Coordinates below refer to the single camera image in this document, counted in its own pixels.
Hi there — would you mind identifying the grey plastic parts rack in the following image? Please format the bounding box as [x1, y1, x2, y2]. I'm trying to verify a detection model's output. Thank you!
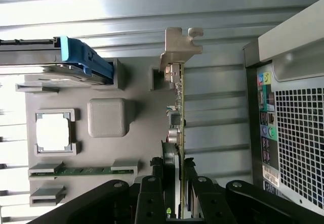
[15, 56, 185, 209]

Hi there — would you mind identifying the green RAM stick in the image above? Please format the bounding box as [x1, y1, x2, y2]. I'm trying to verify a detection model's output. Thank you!
[28, 166, 135, 178]

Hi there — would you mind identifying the open black PC case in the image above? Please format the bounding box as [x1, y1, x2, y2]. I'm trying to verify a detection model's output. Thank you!
[241, 0, 324, 214]

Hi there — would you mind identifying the silver CPU chip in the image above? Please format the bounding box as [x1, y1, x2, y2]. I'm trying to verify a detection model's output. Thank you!
[36, 112, 71, 151]

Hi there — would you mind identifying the hard disk in blue caddy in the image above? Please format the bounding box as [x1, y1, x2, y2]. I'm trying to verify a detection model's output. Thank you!
[0, 36, 114, 85]

